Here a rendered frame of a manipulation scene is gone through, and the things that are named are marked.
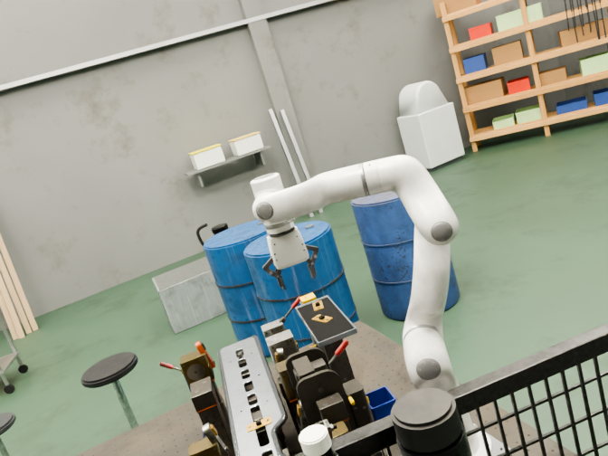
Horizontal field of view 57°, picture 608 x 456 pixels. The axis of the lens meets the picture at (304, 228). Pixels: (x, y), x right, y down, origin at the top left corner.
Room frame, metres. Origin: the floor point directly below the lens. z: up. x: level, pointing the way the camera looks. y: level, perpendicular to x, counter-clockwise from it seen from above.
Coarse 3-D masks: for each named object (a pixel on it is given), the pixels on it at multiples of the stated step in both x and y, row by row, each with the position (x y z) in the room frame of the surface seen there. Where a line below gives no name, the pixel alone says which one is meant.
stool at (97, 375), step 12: (108, 360) 3.35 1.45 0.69; (120, 360) 3.28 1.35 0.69; (132, 360) 3.23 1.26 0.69; (84, 372) 3.28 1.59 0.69; (96, 372) 3.22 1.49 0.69; (108, 372) 3.16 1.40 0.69; (120, 372) 3.13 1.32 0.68; (84, 384) 3.13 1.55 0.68; (96, 384) 3.08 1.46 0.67; (108, 384) 3.10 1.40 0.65; (120, 396) 3.23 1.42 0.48; (132, 420) 3.24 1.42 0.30
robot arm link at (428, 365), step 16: (416, 336) 1.43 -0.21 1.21; (432, 336) 1.42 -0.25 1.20; (416, 352) 1.37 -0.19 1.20; (432, 352) 1.35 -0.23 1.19; (416, 368) 1.35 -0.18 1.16; (432, 368) 1.34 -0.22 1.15; (448, 368) 1.35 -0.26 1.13; (416, 384) 1.38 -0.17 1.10; (432, 384) 1.36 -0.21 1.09; (448, 384) 1.39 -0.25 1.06
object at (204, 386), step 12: (192, 384) 1.95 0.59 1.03; (204, 384) 1.92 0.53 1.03; (192, 396) 1.85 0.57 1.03; (204, 396) 1.85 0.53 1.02; (216, 396) 1.96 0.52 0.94; (204, 408) 1.85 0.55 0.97; (216, 408) 1.86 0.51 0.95; (204, 420) 1.85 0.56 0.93; (216, 420) 1.85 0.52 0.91; (228, 432) 1.89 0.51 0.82; (228, 444) 1.86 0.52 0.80
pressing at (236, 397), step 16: (256, 336) 2.27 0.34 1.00; (224, 352) 2.21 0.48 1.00; (256, 352) 2.11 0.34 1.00; (224, 368) 2.06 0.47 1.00; (240, 368) 2.01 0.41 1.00; (256, 368) 1.97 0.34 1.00; (224, 384) 1.94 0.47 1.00; (240, 384) 1.89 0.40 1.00; (256, 384) 1.85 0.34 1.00; (272, 384) 1.81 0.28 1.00; (240, 400) 1.77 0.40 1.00; (272, 400) 1.71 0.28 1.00; (240, 416) 1.67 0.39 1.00; (272, 416) 1.61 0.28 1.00; (240, 432) 1.57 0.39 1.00; (256, 432) 1.55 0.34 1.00; (272, 432) 1.51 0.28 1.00; (240, 448) 1.49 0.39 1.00; (256, 448) 1.47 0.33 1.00; (272, 448) 1.44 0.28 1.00
